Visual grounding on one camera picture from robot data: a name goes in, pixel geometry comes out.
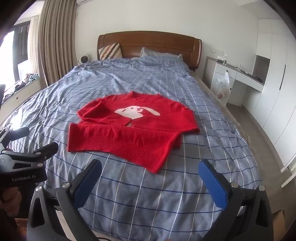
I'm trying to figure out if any white nightstand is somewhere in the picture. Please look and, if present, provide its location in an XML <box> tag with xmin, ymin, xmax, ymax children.
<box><xmin>205</xmin><ymin>56</ymin><xmax>265</xmax><ymax>107</ymax></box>

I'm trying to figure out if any person's left hand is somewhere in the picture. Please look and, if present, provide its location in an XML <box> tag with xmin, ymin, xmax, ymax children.
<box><xmin>0</xmin><ymin>186</ymin><xmax>22</xmax><ymax>217</ymax></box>

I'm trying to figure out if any clear plastic bag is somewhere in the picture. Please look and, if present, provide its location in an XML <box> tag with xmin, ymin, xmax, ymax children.
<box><xmin>216</xmin><ymin>71</ymin><xmax>231</xmax><ymax>103</ymax></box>

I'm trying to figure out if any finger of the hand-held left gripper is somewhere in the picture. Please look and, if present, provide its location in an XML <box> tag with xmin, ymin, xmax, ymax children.
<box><xmin>0</xmin><ymin>127</ymin><xmax>30</xmax><ymax>150</ymax></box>
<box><xmin>2</xmin><ymin>142</ymin><xmax>59</xmax><ymax>164</ymax></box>

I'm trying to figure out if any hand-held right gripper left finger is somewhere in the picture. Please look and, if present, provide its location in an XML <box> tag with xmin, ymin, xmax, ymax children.
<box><xmin>27</xmin><ymin>159</ymin><xmax>102</xmax><ymax>241</ymax></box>

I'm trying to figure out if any striped pillow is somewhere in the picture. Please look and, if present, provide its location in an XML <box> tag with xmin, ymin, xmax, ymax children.
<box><xmin>98</xmin><ymin>43</ymin><xmax>122</xmax><ymax>61</ymax></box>

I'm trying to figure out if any cardboard box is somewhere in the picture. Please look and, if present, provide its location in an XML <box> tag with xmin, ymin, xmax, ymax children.
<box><xmin>272</xmin><ymin>210</ymin><xmax>287</xmax><ymax>241</ymax></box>

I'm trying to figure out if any pale grey pillow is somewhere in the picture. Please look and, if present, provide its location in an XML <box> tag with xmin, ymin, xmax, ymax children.
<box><xmin>139</xmin><ymin>47</ymin><xmax>183</xmax><ymax>61</ymax></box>

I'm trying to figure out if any white window bench cabinet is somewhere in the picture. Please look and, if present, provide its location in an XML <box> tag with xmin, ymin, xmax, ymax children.
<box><xmin>0</xmin><ymin>79</ymin><xmax>43</xmax><ymax>121</ymax></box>

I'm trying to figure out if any window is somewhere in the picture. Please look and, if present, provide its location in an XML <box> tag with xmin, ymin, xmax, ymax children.
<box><xmin>0</xmin><ymin>21</ymin><xmax>31</xmax><ymax>93</ymax></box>

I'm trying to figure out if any wooden headboard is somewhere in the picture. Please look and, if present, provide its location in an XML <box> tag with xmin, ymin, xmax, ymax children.
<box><xmin>97</xmin><ymin>31</ymin><xmax>202</xmax><ymax>72</ymax></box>

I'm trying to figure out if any beige curtain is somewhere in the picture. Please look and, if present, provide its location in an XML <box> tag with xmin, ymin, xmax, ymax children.
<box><xmin>37</xmin><ymin>0</ymin><xmax>80</xmax><ymax>87</ymax></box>

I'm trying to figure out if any pile of clothes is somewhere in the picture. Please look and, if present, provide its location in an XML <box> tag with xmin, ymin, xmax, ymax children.
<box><xmin>2</xmin><ymin>73</ymin><xmax>40</xmax><ymax>100</ymax></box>

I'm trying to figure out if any blue plaid blanket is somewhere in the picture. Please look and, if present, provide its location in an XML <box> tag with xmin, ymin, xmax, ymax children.
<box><xmin>0</xmin><ymin>57</ymin><xmax>263</xmax><ymax>241</ymax></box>

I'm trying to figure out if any white wardrobe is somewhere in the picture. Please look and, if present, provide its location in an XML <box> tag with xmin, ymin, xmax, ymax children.
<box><xmin>242</xmin><ymin>17</ymin><xmax>296</xmax><ymax>167</ymax></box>

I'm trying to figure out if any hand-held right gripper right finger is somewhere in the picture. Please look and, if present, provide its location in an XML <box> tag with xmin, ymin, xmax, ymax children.
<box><xmin>198</xmin><ymin>159</ymin><xmax>274</xmax><ymax>241</ymax></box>

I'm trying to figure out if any red knit sweater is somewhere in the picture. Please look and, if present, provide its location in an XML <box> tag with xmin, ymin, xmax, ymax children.
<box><xmin>68</xmin><ymin>91</ymin><xmax>200</xmax><ymax>174</ymax></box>

